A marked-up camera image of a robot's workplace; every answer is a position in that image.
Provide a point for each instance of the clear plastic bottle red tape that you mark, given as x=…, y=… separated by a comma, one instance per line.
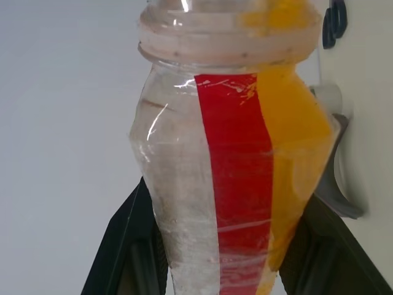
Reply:
x=233, y=153

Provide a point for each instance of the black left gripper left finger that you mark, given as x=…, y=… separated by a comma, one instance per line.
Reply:
x=129, y=252

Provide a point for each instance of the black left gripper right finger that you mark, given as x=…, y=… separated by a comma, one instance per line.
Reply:
x=331, y=261

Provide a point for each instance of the black ribbed object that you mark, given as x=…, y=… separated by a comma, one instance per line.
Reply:
x=333, y=24

